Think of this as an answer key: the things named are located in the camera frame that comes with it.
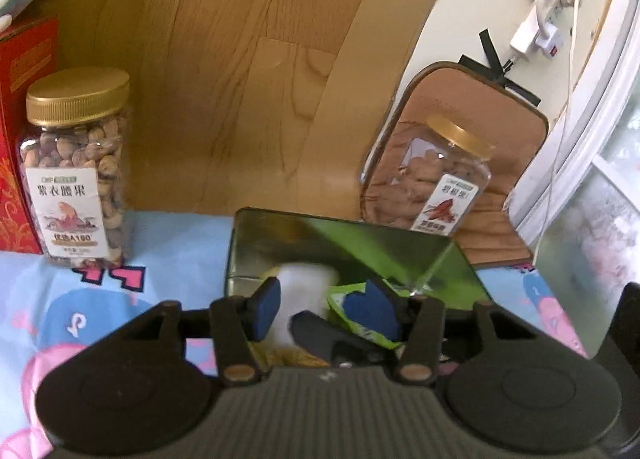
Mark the white snack packet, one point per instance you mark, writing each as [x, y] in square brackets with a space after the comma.
[305, 289]

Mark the cartoon pig printed bed sheet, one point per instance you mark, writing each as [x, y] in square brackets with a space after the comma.
[175, 249]

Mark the white plug adapter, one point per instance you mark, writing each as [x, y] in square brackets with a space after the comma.
[535, 36]

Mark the red gift box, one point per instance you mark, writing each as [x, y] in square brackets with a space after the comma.
[20, 89]

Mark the black metal tin box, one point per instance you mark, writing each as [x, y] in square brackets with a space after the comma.
[350, 244]

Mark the black tape strip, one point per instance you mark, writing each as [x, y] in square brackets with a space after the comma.
[492, 54]
[520, 91]

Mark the wooden headboard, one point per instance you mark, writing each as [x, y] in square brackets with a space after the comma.
[200, 64]

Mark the black object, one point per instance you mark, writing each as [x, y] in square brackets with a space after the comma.
[320, 334]

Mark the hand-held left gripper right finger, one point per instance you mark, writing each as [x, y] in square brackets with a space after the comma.
[372, 310]

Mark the cashew jar with gold lid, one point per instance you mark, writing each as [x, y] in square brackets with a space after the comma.
[75, 164]

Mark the green snack packet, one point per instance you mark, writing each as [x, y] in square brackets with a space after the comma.
[339, 310]

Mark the brown seat cushion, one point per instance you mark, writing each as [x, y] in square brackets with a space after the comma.
[500, 139]

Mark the pecan jar with gold lid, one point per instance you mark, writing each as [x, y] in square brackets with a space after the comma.
[430, 174]

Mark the yellow snack packet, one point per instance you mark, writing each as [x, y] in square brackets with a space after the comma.
[287, 358]

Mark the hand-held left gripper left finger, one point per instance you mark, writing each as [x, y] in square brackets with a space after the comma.
[265, 308]

